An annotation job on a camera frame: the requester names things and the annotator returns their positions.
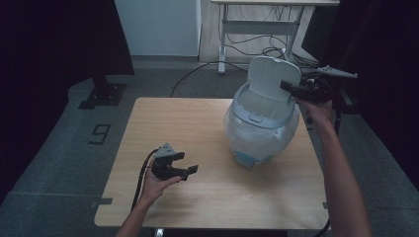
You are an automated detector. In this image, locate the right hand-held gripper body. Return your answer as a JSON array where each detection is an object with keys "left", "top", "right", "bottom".
[{"left": 295, "top": 65, "right": 359, "bottom": 104}]

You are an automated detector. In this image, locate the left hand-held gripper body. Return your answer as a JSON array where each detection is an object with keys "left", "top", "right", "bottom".
[{"left": 150, "top": 142, "right": 181, "bottom": 182}]

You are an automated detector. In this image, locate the pale blue lidded trash bin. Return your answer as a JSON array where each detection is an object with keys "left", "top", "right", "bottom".
[{"left": 223, "top": 55, "right": 302, "bottom": 169}]

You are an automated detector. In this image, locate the person's right hand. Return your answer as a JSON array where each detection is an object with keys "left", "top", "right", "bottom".
[{"left": 295, "top": 97, "right": 335, "bottom": 133}]

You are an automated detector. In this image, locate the person's left hand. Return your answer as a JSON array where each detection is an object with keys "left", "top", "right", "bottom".
[{"left": 137, "top": 159, "right": 183, "bottom": 207}]

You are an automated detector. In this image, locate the white plastic bin liner bag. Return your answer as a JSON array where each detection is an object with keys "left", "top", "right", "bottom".
[{"left": 223, "top": 105, "right": 301, "bottom": 162}]

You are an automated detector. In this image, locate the black curtain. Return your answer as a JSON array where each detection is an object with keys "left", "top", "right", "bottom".
[
  {"left": 301, "top": 0, "right": 419, "bottom": 182},
  {"left": 0, "top": 0, "right": 135, "bottom": 205}
]

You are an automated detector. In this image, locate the black stand base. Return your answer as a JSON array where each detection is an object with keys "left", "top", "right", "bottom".
[{"left": 78, "top": 74, "right": 128, "bottom": 111}]

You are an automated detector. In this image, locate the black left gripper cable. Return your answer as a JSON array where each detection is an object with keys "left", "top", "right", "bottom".
[{"left": 130, "top": 147, "right": 161, "bottom": 211}]

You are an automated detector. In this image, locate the tangle of black floor cables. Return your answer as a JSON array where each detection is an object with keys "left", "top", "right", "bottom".
[{"left": 226, "top": 4, "right": 319, "bottom": 68}]

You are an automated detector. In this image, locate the white desk frame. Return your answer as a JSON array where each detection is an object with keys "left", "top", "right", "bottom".
[{"left": 210, "top": 0, "right": 341, "bottom": 75}]

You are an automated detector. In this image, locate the long black floor cable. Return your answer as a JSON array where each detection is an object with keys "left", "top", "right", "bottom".
[{"left": 170, "top": 60, "right": 246, "bottom": 98}]

